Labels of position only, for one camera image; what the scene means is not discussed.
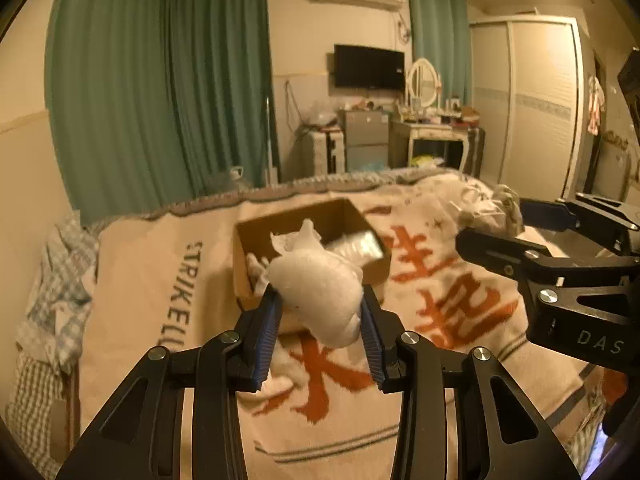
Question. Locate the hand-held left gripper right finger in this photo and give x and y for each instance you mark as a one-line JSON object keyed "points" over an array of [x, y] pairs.
{"points": [[373, 346]]}

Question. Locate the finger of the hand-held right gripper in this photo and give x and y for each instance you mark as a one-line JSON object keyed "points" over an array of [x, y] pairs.
{"points": [[500, 252], [547, 215]]}

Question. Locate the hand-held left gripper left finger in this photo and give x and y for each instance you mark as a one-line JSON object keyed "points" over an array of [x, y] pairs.
{"points": [[267, 341]]}

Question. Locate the white soft cloth bundle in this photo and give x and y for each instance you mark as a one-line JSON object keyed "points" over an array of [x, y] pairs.
{"points": [[320, 287]]}

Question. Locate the brown cardboard box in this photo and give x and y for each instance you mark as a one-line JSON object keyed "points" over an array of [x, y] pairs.
{"points": [[345, 217]]}

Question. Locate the pile of light clothes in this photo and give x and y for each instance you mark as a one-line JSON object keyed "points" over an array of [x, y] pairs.
{"points": [[492, 207]]}

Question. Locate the white garments in box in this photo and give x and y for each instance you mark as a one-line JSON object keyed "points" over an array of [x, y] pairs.
{"points": [[257, 272]]}

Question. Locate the white carved furniture panel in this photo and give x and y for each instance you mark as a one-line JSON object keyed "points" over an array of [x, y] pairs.
{"points": [[617, 165]]}

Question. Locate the clear plastic bag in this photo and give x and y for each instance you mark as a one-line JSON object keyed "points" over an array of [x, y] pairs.
{"points": [[357, 247]]}

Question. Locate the cream printed blanket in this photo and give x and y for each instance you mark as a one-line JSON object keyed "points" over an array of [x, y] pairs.
{"points": [[170, 310]]}

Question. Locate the white sliding wardrobe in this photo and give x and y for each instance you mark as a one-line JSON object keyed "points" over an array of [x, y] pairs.
{"points": [[530, 105]]}

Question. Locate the yellow bag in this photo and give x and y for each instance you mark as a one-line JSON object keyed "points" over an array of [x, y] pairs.
{"points": [[425, 161]]}

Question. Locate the hanging pink white cloth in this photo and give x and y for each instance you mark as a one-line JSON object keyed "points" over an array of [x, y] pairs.
{"points": [[594, 105]]}

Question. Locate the white dressing table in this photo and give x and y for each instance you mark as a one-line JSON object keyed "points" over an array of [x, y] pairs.
{"points": [[430, 132]]}

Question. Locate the clutter of toiletries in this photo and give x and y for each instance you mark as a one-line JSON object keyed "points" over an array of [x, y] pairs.
{"points": [[440, 114]]}

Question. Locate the small water jug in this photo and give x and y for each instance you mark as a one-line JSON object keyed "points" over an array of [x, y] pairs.
{"points": [[236, 172]]}

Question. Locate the grey mini fridge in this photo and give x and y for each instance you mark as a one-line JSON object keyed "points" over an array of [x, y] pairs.
{"points": [[364, 135]]}

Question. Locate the white oval mirror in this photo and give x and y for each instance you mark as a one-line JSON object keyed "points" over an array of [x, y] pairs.
{"points": [[422, 82]]}

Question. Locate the white pole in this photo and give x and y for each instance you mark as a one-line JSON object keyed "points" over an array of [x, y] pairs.
{"points": [[272, 145]]}

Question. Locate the white black storage case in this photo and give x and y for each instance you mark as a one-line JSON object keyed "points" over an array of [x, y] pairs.
{"points": [[322, 152]]}

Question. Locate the narrow green curtain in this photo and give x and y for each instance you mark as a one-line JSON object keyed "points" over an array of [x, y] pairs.
{"points": [[437, 35]]}

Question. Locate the blue white plaid cloth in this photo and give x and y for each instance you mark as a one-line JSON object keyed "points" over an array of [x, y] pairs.
{"points": [[60, 285]]}

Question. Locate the translucent plastic bag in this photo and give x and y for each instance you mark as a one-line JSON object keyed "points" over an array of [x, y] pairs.
{"points": [[320, 112]]}

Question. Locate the brown checked bed sheet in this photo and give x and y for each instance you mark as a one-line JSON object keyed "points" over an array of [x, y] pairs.
{"points": [[35, 400]]}

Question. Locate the wide green curtain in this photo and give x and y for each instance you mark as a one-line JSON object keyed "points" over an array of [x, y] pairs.
{"points": [[110, 100]]}

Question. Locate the black wall television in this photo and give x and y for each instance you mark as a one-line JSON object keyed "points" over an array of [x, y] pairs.
{"points": [[369, 66]]}

